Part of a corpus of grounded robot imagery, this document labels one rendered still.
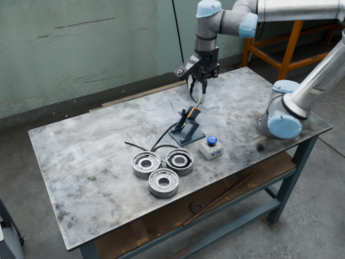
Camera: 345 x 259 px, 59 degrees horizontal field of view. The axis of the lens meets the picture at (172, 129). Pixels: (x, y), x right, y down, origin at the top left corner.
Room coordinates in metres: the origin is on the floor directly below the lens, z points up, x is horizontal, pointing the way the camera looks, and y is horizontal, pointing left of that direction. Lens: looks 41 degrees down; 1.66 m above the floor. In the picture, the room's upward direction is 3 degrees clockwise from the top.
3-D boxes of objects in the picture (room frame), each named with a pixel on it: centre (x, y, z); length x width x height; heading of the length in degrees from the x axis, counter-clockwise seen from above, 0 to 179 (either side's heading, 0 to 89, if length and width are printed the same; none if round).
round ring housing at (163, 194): (0.67, 0.02, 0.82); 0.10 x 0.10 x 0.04
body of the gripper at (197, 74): (0.98, -0.10, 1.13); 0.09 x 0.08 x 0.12; 124
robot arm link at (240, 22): (0.97, -0.20, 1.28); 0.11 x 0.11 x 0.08; 75
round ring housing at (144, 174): (0.75, 0.09, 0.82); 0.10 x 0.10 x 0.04
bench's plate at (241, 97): (0.99, -0.06, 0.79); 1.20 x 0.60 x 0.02; 122
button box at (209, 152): (0.86, -0.16, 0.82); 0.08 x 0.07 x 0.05; 122
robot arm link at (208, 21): (0.98, -0.10, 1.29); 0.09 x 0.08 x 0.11; 75
